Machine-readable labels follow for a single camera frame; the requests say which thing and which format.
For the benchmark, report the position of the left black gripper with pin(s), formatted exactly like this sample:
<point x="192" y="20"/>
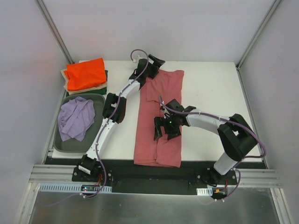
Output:
<point x="152" y="66"/>

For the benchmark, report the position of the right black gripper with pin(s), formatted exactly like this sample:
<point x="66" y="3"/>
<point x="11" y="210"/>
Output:
<point x="162" y="126"/>

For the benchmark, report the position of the pink t shirt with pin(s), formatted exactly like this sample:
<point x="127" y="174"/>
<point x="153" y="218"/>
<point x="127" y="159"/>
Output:
<point x="152" y="145"/>

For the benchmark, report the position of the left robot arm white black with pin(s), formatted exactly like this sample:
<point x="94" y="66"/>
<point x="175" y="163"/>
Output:
<point x="114" y="112"/>

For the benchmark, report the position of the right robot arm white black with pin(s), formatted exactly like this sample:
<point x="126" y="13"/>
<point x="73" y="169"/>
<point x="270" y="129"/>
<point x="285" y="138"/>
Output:
<point x="236" y="136"/>

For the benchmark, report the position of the dark green folded t shirt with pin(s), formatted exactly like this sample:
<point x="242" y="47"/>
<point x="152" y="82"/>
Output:
<point x="101" y="87"/>

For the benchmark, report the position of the orange folded t shirt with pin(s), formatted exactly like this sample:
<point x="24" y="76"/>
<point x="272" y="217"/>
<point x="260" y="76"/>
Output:
<point x="86" y="74"/>

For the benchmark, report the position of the lilac crumpled t shirt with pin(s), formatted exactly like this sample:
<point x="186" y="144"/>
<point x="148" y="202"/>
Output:
<point x="75" y="118"/>

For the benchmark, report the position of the grey plastic bin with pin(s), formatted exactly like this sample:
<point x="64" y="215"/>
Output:
<point x="73" y="145"/>

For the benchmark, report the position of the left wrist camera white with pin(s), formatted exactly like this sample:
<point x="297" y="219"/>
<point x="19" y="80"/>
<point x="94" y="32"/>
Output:
<point x="137" y="59"/>

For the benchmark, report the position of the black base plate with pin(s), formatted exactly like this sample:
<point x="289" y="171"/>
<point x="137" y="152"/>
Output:
<point x="126" y="177"/>

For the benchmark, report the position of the right white cable duct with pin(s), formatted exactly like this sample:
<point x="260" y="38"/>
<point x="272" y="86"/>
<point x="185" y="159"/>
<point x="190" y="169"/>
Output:
<point x="204" y="191"/>

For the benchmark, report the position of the white cable duct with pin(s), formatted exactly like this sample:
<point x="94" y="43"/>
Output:
<point x="68" y="188"/>
<point x="204" y="191"/>

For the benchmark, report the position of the right aluminium frame post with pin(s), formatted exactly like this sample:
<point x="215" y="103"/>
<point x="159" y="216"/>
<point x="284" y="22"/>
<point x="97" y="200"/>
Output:
<point x="266" y="19"/>

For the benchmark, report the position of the aluminium frame post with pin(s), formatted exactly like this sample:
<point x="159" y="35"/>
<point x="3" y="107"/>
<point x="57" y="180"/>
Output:
<point x="54" y="30"/>
<point x="266" y="19"/>

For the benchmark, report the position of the left aluminium frame post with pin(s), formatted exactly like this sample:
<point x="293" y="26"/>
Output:
<point x="54" y="30"/>

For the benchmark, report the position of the aluminium rail front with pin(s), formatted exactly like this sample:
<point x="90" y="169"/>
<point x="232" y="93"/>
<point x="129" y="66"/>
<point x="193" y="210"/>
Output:
<point x="51" y="174"/>

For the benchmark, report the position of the left white cable duct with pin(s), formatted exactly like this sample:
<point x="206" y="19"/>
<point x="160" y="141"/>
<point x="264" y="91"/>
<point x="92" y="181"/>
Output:
<point x="68" y="188"/>

